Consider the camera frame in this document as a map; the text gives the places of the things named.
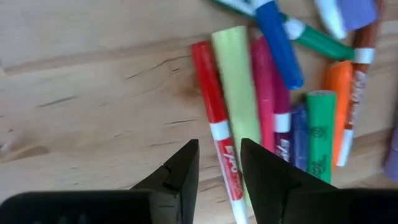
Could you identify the black Expo marker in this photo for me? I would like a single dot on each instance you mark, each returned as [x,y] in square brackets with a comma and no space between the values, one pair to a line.
[329,18]

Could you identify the red Expo marker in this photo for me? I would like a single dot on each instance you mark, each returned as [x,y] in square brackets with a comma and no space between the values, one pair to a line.
[211,93]

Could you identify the blue Expo marker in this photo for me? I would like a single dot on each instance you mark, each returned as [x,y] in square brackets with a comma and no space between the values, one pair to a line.
[276,46]

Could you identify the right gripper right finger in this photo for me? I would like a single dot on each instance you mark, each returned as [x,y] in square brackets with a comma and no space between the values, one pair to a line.
[267,186]

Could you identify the brown Expo marker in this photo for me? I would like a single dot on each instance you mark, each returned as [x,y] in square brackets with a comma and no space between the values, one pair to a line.
[357,93]

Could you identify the orange highlighter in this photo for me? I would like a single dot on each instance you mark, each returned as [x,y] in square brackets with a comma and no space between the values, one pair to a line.
[339,93]

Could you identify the green Expo marker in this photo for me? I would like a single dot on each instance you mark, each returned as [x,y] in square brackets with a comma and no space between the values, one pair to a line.
[320,43]

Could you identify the pink highlighter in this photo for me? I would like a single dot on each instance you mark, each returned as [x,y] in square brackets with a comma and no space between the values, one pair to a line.
[262,93]

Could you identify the purple Expo marker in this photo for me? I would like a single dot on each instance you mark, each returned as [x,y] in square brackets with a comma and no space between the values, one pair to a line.
[281,102]

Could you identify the violet blue highlighter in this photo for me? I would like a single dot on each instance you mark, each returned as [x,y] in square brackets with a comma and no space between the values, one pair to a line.
[299,137]

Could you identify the green highlighter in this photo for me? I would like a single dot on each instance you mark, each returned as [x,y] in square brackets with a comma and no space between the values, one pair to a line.
[320,130]

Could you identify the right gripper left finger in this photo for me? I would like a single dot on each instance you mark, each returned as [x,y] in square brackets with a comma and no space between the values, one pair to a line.
[177,193]

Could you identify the purple highlighter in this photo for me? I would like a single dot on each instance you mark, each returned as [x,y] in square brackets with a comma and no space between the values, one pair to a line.
[360,12]

